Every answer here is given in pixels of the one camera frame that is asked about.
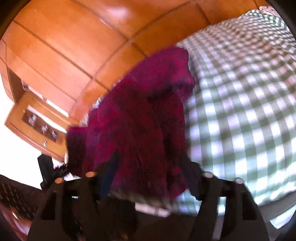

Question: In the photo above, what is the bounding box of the floral pillow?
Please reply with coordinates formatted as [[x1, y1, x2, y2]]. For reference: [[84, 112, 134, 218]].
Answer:
[[259, 6, 278, 16]]

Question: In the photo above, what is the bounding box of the wooden nightstand with knobs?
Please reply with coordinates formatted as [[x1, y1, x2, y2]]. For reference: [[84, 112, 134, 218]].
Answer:
[[5, 91, 78, 162]]

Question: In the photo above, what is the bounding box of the red black knit sweater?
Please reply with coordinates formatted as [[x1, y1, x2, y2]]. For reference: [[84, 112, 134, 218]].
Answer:
[[67, 47, 195, 199]]

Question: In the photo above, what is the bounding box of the wooden panelled wardrobe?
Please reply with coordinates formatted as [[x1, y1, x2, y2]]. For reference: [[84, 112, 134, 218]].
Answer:
[[1, 1, 266, 120]]

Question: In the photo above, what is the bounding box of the green white checkered bedspread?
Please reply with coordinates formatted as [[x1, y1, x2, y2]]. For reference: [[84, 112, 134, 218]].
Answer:
[[79, 9, 296, 217]]

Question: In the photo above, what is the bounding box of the dark woven chair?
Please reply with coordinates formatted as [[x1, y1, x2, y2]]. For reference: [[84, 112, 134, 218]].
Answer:
[[1, 175, 45, 240]]

